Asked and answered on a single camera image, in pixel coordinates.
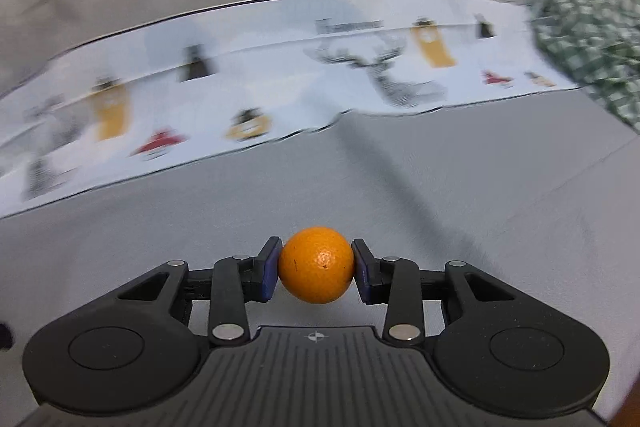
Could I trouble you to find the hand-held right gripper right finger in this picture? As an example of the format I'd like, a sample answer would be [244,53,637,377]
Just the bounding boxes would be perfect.
[354,238,516,348]

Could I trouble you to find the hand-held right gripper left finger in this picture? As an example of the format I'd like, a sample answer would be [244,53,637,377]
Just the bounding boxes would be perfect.
[117,236,281,348]

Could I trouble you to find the orange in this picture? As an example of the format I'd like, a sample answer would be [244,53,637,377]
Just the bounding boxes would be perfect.
[278,226,356,306]

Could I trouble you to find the white printed bed sheet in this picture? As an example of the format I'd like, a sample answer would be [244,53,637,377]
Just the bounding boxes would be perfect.
[0,0,583,220]

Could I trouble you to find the green checked cloth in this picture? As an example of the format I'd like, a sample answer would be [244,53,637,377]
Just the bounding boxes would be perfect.
[525,0,640,130]

